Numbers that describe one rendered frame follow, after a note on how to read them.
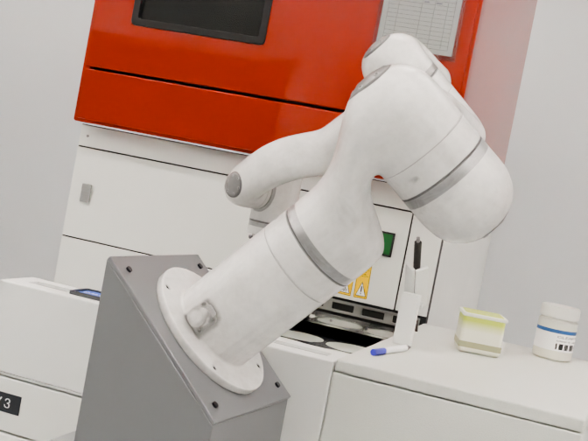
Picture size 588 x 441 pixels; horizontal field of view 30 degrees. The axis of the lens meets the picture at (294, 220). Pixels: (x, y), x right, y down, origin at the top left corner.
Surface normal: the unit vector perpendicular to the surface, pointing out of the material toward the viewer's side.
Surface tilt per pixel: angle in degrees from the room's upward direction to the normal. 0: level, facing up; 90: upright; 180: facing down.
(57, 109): 90
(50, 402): 90
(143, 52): 90
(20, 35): 90
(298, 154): 64
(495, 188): 79
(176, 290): 43
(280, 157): 69
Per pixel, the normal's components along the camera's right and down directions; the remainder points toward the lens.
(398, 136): -0.15, 0.33
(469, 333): -0.04, 0.04
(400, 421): -0.31, -0.01
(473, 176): 0.29, -0.04
